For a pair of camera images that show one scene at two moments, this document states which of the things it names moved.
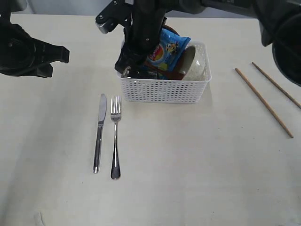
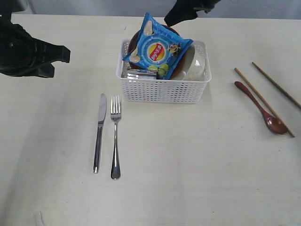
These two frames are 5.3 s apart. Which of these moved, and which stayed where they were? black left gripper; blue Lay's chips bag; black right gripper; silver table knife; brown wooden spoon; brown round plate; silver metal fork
Moved: brown round plate; brown wooden spoon; black left gripper
Stayed: black right gripper; silver metal fork; blue Lay's chips bag; silver table knife
